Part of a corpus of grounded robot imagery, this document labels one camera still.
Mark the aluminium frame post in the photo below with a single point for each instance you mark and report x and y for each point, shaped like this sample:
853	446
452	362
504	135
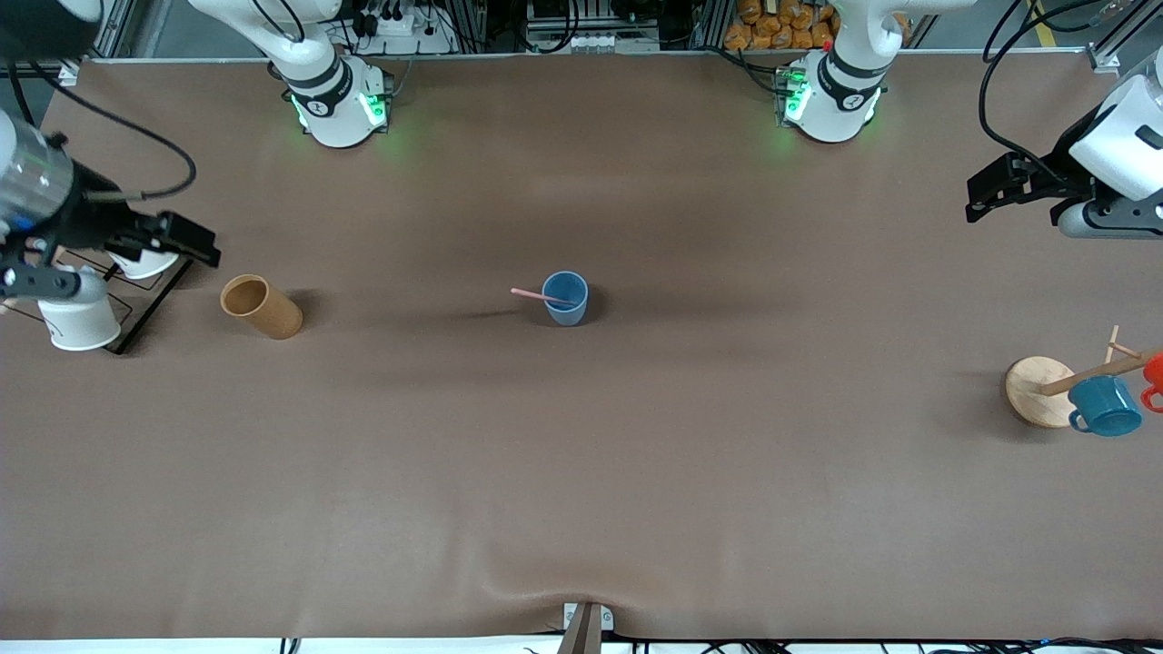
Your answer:
114	32
1127	36

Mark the metal table clamp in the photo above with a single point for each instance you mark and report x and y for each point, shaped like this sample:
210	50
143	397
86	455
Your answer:
586	627

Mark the brown cylindrical holder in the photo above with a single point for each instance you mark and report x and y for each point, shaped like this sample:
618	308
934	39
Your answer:
273	318

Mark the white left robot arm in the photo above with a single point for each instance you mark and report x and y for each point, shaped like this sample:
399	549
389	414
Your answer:
836	100

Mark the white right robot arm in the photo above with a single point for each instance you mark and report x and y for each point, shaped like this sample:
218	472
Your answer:
336	109

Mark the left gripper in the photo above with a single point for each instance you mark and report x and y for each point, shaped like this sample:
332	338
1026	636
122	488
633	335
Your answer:
1054	176

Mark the white paper cup with print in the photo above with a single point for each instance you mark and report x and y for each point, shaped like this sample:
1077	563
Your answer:
82	322

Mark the black cup rack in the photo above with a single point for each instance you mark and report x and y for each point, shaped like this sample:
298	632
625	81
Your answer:
154	295

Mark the teal enamel mug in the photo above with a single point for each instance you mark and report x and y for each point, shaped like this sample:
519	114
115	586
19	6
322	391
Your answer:
1104	404

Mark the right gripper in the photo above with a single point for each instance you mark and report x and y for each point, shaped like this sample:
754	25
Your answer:
91	221

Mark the plain white paper cup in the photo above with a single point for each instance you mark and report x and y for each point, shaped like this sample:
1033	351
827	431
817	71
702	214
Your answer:
145	266

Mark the orange snack pile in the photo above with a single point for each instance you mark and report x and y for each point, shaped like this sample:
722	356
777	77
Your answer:
772	27

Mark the white power strip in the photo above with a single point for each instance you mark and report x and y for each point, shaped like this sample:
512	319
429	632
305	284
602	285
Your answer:
395	23

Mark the brown table mat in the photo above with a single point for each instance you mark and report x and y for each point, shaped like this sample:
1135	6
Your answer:
581	454

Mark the orange mug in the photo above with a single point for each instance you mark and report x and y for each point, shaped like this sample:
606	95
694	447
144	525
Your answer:
1156	372

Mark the blue plastic cup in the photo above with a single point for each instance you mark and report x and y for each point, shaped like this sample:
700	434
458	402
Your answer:
565	309

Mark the pink chopstick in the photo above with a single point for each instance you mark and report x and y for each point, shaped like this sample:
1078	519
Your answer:
531	294

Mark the wooden mug tree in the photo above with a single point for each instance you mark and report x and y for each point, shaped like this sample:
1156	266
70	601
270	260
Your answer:
1036	386

